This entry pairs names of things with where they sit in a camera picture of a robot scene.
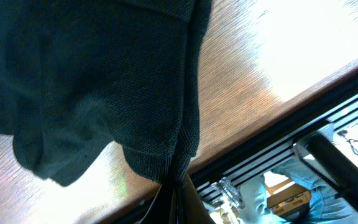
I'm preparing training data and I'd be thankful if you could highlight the cardboard box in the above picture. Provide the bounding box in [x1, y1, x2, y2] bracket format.
[265, 179, 311, 220]

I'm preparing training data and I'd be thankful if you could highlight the black aluminium table frame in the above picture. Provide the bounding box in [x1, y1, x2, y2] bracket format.
[115, 67, 358, 223]

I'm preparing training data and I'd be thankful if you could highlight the person in blue jeans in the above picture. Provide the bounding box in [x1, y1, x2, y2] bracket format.
[238, 157, 358, 224]

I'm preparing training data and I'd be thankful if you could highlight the black shirt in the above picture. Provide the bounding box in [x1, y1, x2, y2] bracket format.
[0, 0, 211, 186]

